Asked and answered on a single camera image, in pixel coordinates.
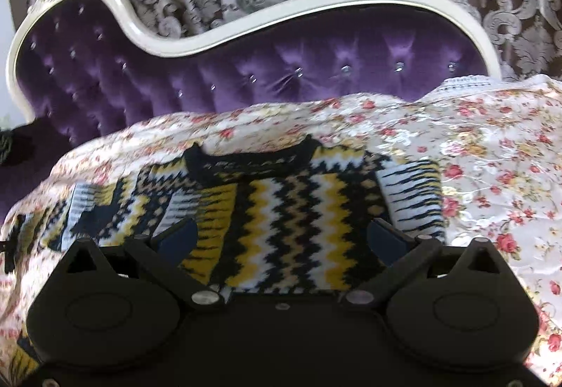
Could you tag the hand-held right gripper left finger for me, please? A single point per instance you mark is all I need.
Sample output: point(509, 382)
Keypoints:
point(181, 240)

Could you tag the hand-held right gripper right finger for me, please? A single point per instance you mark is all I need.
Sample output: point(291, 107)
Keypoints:
point(386, 240)

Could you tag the yellow black zigzag knit sweater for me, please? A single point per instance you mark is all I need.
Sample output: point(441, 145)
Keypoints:
point(281, 215)

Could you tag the floral printed blanket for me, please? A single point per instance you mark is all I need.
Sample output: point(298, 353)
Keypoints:
point(491, 158)

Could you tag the dark cloth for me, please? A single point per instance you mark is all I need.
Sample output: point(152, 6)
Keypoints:
point(11, 147)

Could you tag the purple tufted sofa white frame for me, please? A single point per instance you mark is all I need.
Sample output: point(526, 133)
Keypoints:
point(263, 79)

